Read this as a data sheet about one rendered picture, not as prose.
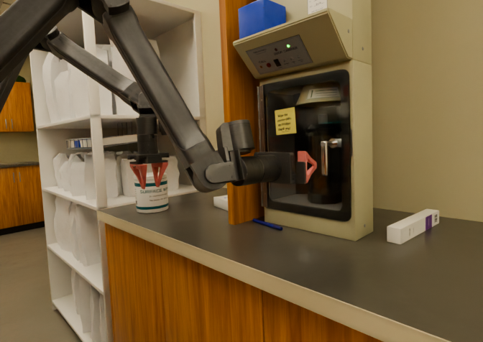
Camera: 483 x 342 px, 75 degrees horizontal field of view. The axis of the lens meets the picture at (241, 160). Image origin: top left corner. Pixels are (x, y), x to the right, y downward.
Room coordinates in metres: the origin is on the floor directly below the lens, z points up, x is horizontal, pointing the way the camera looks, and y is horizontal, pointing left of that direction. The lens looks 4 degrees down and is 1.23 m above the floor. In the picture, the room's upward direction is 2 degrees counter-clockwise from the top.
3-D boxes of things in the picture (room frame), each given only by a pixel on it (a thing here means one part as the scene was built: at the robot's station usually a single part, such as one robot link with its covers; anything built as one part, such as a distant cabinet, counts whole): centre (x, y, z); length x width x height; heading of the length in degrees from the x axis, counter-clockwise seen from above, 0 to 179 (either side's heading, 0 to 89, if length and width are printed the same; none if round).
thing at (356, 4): (1.01, -0.27, 1.33); 0.32 x 0.25 x 0.77; 44
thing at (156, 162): (0.92, 0.26, 1.14); 0.07 x 0.07 x 0.09; 44
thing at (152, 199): (1.30, 0.38, 1.02); 0.13 x 0.13 x 0.15
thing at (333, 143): (0.82, -0.23, 1.17); 0.05 x 0.03 x 0.10; 134
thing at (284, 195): (0.92, -0.17, 1.19); 0.30 x 0.01 x 0.40; 44
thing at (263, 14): (0.95, -0.08, 1.56); 0.10 x 0.10 x 0.09; 44
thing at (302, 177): (0.69, -0.13, 1.16); 0.09 x 0.07 x 0.07; 134
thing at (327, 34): (0.89, -0.14, 1.46); 0.32 x 0.11 x 0.10; 44
